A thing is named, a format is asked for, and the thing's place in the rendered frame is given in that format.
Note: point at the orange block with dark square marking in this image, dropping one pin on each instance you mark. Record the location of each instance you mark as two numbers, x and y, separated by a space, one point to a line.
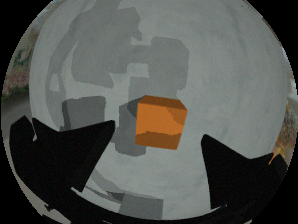
160 121

